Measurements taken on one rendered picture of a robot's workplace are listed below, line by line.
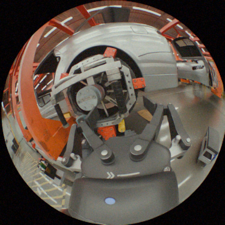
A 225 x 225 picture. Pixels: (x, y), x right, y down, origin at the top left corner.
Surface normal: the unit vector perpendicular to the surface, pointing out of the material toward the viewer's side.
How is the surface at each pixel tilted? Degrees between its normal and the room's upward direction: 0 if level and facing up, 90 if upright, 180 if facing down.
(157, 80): 90
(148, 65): 90
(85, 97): 90
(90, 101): 90
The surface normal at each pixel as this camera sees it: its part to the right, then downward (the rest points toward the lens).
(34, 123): 0.97, -0.22
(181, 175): -0.25, -0.88
